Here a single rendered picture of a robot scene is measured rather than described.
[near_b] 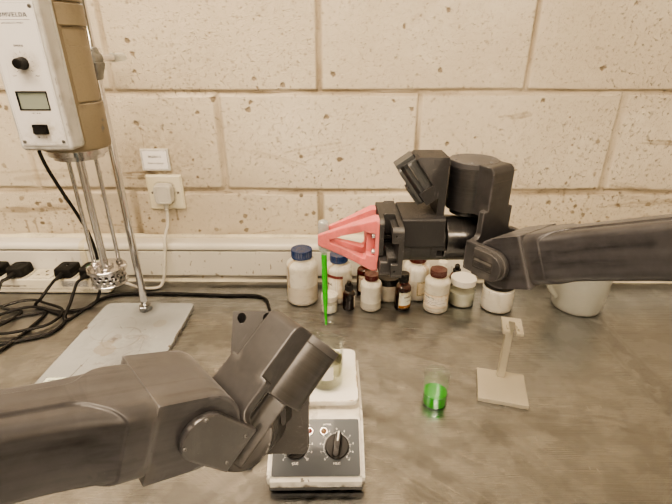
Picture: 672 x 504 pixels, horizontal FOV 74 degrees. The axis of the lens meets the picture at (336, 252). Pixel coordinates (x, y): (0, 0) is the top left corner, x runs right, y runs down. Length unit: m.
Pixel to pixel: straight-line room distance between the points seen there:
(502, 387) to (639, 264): 0.45
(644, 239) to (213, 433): 0.37
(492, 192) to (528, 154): 0.62
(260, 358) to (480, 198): 0.31
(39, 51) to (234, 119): 0.44
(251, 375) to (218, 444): 0.06
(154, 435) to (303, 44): 0.86
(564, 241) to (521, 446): 0.38
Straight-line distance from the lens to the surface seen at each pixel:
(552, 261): 0.49
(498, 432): 0.78
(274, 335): 0.37
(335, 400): 0.66
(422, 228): 0.53
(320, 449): 0.66
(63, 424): 0.30
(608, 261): 0.47
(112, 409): 0.30
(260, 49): 1.04
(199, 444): 0.33
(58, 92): 0.76
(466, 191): 0.54
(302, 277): 0.99
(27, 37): 0.77
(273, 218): 1.11
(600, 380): 0.95
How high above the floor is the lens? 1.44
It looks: 25 degrees down
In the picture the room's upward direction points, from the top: straight up
